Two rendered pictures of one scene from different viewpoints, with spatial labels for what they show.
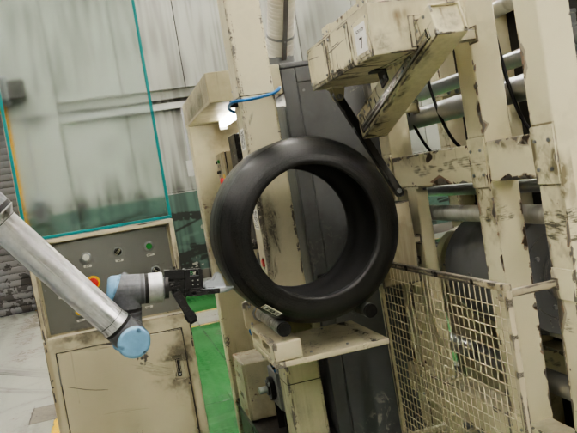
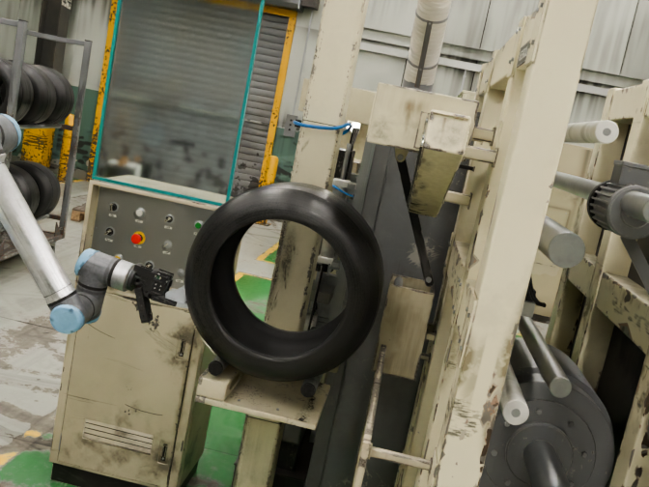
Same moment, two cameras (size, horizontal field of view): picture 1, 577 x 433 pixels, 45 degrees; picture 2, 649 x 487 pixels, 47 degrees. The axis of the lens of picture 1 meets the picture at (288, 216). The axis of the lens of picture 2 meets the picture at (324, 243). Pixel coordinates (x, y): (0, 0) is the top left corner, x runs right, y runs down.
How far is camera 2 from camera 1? 0.94 m
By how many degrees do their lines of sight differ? 20
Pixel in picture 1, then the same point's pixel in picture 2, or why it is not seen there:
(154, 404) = (150, 370)
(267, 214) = (286, 246)
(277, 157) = (265, 203)
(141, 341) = (70, 321)
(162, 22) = not seen: outside the picture
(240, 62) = (316, 84)
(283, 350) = (207, 386)
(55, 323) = not seen: hidden behind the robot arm
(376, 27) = (380, 113)
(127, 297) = (91, 274)
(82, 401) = (91, 338)
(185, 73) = (484, 34)
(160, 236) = not seen: hidden behind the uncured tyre
